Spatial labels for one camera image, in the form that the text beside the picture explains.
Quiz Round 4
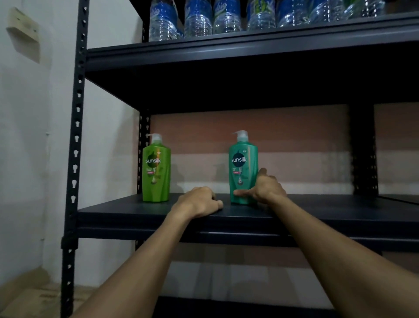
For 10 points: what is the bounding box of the person's left hand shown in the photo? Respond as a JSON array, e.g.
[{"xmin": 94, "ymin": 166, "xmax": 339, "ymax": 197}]
[{"xmin": 170, "ymin": 186, "xmax": 224, "ymax": 220}]

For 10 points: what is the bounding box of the person's right hand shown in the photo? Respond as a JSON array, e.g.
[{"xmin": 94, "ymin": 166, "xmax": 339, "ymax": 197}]
[{"xmin": 233, "ymin": 168, "xmax": 288, "ymax": 206}]

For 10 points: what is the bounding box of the teal shampoo pump bottle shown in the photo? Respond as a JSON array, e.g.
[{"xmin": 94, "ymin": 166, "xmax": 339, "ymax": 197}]
[{"xmin": 228, "ymin": 130, "xmax": 259, "ymax": 206}]

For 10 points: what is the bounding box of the person's left forearm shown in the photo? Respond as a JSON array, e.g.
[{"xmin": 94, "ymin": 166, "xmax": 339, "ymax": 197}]
[{"xmin": 70, "ymin": 210, "xmax": 191, "ymax": 318}]

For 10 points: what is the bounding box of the person's right forearm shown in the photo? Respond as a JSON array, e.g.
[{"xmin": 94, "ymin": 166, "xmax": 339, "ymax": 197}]
[{"xmin": 267, "ymin": 195, "xmax": 419, "ymax": 318}]

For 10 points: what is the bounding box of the light green shampoo pump bottle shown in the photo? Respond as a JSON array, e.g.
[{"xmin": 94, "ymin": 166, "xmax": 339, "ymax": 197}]
[{"xmin": 142, "ymin": 133, "xmax": 172, "ymax": 202}]

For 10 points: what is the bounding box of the dark metal shelf rack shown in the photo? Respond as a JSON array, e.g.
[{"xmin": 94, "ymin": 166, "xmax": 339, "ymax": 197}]
[{"xmin": 60, "ymin": 0, "xmax": 419, "ymax": 318}]

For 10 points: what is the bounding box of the row of clear water bottles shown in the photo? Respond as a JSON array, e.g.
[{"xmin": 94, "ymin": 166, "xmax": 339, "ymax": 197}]
[{"xmin": 149, "ymin": 0, "xmax": 387, "ymax": 42}]

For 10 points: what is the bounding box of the brown cardboard box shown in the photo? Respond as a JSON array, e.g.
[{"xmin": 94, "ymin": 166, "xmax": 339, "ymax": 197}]
[{"xmin": 0, "ymin": 267, "xmax": 96, "ymax": 318}]

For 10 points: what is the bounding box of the beige wall box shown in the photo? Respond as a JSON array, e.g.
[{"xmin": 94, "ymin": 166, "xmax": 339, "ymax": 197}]
[{"xmin": 6, "ymin": 7, "xmax": 42, "ymax": 64}]

